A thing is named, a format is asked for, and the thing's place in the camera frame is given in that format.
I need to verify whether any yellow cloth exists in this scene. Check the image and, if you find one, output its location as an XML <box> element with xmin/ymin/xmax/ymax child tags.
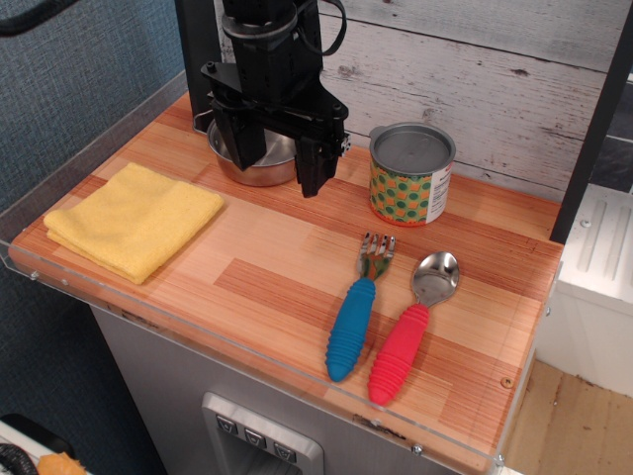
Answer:
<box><xmin>44</xmin><ymin>162</ymin><xmax>224</xmax><ymax>285</ymax></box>

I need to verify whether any black vertical post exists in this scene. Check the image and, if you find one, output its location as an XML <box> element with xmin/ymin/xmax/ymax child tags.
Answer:
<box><xmin>550</xmin><ymin>2</ymin><xmax>632</xmax><ymax>244</ymax></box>

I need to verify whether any clear acrylic table guard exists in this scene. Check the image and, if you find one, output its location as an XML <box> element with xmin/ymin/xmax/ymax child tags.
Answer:
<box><xmin>9</xmin><ymin>98</ymin><xmax>562</xmax><ymax>452</ymax></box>

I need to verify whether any black braided cable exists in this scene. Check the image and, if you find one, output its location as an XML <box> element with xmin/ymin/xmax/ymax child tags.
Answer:
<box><xmin>0</xmin><ymin>0</ymin><xmax>83</xmax><ymax>37</ymax></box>

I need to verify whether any white toy appliance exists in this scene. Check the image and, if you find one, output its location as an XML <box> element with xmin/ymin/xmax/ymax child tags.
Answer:
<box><xmin>535</xmin><ymin>184</ymin><xmax>632</xmax><ymax>396</ymax></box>

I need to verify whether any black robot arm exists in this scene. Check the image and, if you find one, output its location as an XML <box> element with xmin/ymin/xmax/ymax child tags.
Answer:
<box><xmin>202</xmin><ymin>1</ymin><xmax>348</xmax><ymax>198</ymax></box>

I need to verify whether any orange object at corner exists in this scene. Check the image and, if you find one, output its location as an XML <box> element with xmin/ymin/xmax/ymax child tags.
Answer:
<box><xmin>37</xmin><ymin>452</ymin><xmax>88</xmax><ymax>475</ymax></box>

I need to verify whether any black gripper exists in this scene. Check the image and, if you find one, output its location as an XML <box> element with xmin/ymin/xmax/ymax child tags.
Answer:
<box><xmin>202</xmin><ymin>29</ymin><xmax>348</xmax><ymax>198</ymax></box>

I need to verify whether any patterned tin can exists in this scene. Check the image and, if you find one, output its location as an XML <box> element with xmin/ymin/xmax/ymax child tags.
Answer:
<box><xmin>369</xmin><ymin>122</ymin><xmax>456</xmax><ymax>228</ymax></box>

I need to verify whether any silver toy cabinet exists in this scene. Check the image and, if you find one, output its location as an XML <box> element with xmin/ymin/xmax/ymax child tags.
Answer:
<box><xmin>93</xmin><ymin>307</ymin><xmax>504</xmax><ymax>474</ymax></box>

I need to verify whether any blue handled fork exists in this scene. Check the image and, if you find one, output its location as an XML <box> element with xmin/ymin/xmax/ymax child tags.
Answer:
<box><xmin>325</xmin><ymin>233</ymin><xmax>396</xmax><ymax>382</ymax></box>

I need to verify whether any small metal pot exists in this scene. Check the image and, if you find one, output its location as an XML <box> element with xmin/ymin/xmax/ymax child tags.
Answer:
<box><xmin>193</xmin><ymin>110</ymin><xmax>296</xmax><ymax>187</ymax></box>

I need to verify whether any red handled spoon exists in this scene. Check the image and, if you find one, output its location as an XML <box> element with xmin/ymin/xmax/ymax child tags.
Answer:
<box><xmin>368</xmin><ymin>251</ymin><xmax>460</xmax><ymax>406</ymax></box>

